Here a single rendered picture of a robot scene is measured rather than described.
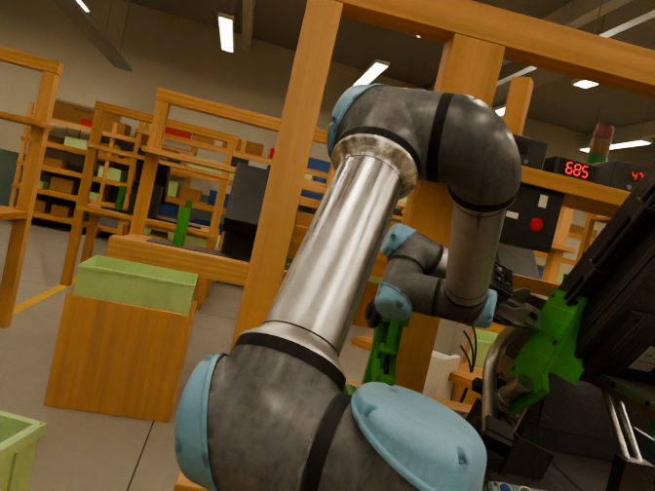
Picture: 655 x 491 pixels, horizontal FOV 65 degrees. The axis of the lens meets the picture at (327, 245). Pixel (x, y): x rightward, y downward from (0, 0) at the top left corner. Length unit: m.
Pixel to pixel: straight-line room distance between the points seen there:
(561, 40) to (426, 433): 1.28
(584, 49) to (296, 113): 0.77
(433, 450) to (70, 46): 11.49
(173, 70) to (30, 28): 2.71
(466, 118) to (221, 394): 0.42
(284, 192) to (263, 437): 0.94
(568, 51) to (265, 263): 0.97
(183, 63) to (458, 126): 10.71
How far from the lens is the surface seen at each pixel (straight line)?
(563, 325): 1.12
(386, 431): 0.41
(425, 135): 0.65
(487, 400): 1.16
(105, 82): 11.41
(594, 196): 1.41
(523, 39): 1.51
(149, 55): 11.38
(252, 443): 0.44
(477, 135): 0.65
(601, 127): 1.60
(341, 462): 0.42
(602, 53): 1.61
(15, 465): 0.79
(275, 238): 1.31
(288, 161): 1.32
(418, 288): 0.97
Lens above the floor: 1.31
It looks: 3 degrees down
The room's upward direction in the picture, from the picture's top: 13 degrees clockwise
